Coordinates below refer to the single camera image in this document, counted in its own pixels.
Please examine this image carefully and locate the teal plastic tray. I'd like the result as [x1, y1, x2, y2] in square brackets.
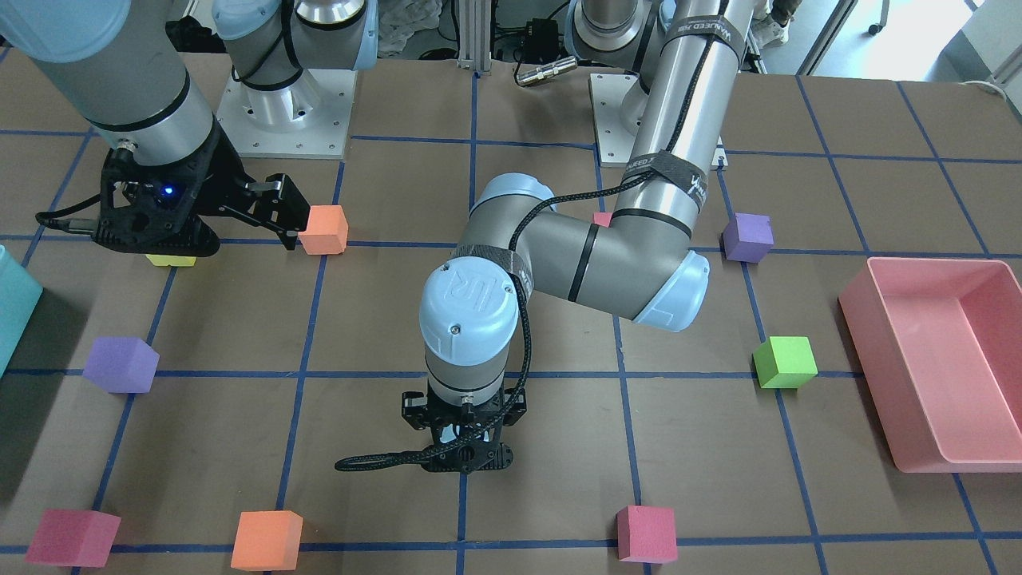
[1, 245, 43, 375]

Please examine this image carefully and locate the orange foam block near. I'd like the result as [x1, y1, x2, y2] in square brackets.
[299, 206, 349, 256]

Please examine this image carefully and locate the green foam block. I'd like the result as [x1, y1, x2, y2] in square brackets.
[752, 336, 818, 389]

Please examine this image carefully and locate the aluminium frame post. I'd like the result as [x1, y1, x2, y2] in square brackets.
[452, 1, 493, 77]

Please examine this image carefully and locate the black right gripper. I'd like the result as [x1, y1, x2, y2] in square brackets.
[92, 128, 311, 257]

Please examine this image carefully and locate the orange foam block far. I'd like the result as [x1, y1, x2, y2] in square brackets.
[231, 510, 303, 572]

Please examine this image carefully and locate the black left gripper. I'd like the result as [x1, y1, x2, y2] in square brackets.
[402, 389, 527, 474]

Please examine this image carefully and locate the purple foam block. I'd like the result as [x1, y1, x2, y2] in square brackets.
[81, 336, 160, 394]
[722, 212, 774, 263]

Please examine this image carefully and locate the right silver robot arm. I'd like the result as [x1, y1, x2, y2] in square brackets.
[2, 1, 378, 257]

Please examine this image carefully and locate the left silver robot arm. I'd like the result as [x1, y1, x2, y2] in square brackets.
[336, 1, 755, 474]

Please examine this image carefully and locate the pink foam block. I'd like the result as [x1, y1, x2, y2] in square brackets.
[616, 505, 679, 565]
[25, 509, 121, 568]
[592, 212, 612, 227]

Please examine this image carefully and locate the pink plastic tray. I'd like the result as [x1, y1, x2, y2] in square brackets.
[839, 257, 1021, 473]

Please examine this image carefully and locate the orange foam block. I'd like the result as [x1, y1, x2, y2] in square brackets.
[299, 206, 349, 256]
[231, 510, 303, 572]

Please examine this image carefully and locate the yellow foam block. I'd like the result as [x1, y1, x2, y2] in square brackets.
[145, 254, 197, 267]

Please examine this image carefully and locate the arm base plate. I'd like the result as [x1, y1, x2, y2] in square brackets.
[216, 69, 358, 161]
[588, 73, 647, 167]

